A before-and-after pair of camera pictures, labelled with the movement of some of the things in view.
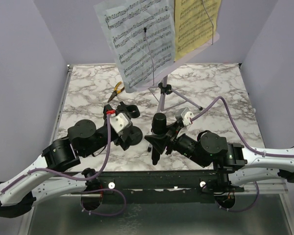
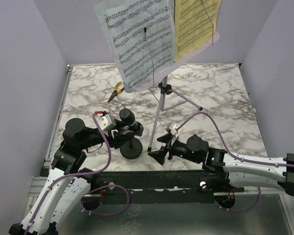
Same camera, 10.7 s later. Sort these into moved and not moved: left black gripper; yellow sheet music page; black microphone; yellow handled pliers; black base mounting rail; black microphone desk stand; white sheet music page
Moved: black microphone; black microphone desk stand
Not moved: yellow handled pliers; yellow sheet music page; left black gripper; black base mounting rail; white sheet music page
